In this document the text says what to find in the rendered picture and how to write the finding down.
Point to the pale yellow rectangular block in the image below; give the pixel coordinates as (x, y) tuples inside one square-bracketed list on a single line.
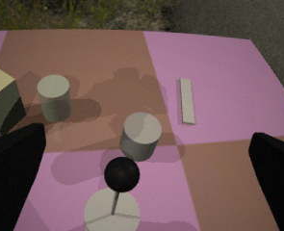
[(11, 108)]

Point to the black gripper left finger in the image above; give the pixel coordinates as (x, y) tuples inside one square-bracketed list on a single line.
[(20, 158)]

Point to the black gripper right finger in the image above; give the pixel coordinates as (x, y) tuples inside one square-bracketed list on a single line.
[(267, 156)]

